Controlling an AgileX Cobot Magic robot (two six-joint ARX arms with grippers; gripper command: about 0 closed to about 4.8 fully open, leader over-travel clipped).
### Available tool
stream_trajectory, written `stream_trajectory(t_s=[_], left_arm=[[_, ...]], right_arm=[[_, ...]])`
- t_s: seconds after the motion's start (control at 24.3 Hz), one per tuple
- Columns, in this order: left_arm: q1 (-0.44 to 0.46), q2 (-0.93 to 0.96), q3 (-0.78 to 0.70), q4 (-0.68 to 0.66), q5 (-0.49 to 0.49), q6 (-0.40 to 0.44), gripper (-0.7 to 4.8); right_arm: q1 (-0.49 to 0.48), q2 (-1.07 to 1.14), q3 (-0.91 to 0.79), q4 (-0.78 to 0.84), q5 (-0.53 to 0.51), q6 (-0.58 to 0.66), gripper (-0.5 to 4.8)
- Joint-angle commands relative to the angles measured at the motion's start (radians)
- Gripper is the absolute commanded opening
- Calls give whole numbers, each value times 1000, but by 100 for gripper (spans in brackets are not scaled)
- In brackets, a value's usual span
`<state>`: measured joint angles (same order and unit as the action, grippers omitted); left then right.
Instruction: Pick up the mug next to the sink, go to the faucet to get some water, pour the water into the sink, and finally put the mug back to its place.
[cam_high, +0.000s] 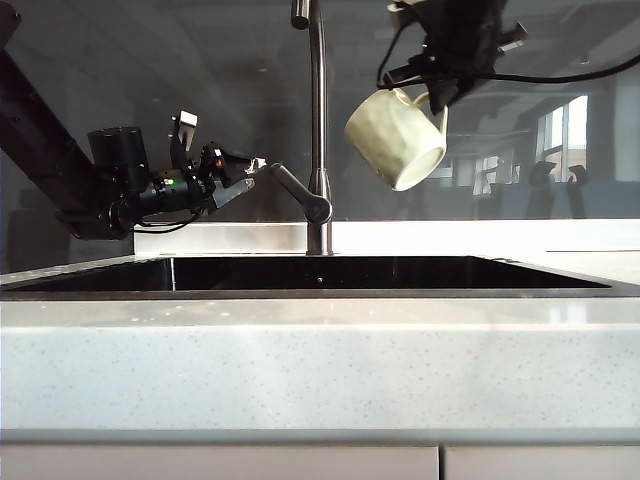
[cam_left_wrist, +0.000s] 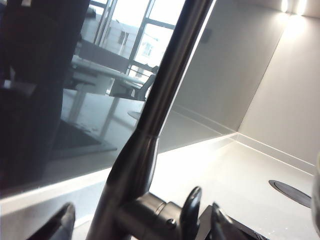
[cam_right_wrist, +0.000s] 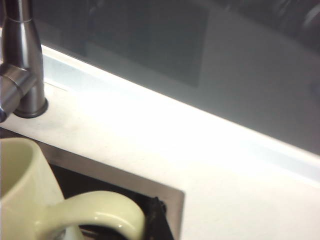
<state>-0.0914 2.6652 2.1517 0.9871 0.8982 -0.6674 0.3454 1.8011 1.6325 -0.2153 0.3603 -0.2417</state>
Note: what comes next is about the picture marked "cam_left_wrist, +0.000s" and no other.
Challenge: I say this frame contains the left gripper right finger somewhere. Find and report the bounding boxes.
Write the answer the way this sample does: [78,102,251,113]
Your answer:
[199,202,253,240]

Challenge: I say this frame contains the metal faucet lever handle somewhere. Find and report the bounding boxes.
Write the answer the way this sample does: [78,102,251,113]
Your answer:
[119,186,203,240]

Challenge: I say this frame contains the pale green ceramic mug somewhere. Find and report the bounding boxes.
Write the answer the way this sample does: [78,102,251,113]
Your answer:
[310,153,320,223]

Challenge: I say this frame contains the dark metal kitchen faucet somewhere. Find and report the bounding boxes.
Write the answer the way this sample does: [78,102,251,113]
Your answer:
[86,0,218,240]

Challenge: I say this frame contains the dark glass backsplash panel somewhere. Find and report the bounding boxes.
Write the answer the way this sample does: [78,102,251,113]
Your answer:
[0,0,288,201]

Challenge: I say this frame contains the round grey countertop cover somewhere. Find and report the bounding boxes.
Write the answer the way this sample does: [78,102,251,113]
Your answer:
[268,179,314,208]

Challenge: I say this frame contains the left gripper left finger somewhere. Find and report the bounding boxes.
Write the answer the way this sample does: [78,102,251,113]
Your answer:
[24,202,76,240]

